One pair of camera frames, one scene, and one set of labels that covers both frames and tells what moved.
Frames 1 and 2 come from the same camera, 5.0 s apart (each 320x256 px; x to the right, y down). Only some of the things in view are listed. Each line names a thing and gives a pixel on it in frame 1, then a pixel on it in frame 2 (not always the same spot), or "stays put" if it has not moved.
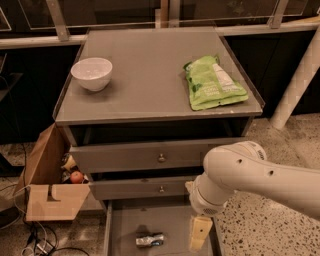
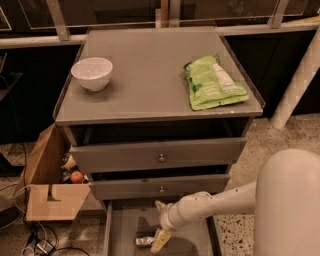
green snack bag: x=209 y=85 stays put
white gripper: x=202 y=202 to x=167 y=217
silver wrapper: x=154 y=240 stays put
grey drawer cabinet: x=139 y=108 stays put
